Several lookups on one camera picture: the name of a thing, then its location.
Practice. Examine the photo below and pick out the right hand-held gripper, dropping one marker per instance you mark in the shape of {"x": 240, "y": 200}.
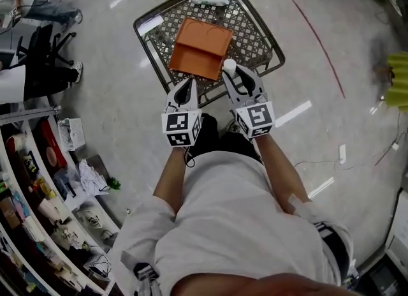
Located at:
{"x": 256, "y": 117}

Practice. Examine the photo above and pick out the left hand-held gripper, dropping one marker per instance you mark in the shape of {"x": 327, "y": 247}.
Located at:
{"x": 178, "y": 122}

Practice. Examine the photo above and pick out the small white cylindrical item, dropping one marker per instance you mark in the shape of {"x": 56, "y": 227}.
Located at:
{"x": 229, "y": 65}

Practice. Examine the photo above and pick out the orange box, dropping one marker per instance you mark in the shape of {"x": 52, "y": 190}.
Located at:
{"x": 199, "y": 49}

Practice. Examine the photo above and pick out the person's left forearm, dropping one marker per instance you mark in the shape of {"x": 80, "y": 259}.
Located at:
{"x": 173, "y": 180}

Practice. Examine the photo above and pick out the person's right forearm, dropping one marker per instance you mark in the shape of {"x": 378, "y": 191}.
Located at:
{"x": 280, "y": 173}

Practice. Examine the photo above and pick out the red flat box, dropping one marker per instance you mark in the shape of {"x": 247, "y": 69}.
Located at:
{"x": 49, "y": 148}

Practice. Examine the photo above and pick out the person's grey shoe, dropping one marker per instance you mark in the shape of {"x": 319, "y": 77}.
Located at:
{"x": 234, "y": 127}

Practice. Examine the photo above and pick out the black metal lattice table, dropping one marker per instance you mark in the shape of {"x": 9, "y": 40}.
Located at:
{"x": 252, "y": 39}

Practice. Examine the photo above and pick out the person's black trousers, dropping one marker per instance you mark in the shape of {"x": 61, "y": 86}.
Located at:
{"x": 210, "y": 138}

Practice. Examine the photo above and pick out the small green plant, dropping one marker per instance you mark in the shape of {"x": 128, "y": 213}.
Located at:
{"x": 113, "y": 183}

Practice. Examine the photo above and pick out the white perforated basket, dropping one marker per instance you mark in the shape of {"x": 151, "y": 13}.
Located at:
{"x": 72, "y": 133}

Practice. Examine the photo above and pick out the white power strip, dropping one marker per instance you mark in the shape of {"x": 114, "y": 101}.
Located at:
{"x": 342, "y": 154}

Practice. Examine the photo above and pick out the crumpled white paper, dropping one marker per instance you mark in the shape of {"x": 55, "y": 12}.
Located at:
{"x": 90, "y": 175}

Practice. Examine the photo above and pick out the person's white shirt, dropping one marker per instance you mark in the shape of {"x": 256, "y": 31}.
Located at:
{"x": 229, "y": 224}

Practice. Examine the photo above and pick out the black office chair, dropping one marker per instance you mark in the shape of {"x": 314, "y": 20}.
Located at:
{"x": 41, "y": 44}

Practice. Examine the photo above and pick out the yellow-green corrugated object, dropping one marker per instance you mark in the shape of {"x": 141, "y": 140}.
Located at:
{"x": 398, "y": 78}

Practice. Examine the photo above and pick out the white shelf unit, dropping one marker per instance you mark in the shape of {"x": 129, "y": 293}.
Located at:
{"x": 19, "y": 199}

